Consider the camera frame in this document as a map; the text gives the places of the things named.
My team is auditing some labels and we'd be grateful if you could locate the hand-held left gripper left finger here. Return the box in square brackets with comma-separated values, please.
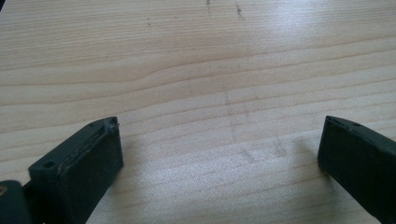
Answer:
[27, 116, 125, 224]

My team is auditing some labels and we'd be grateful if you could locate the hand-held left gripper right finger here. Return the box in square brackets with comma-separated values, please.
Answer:
[317, 115, 396, 224]

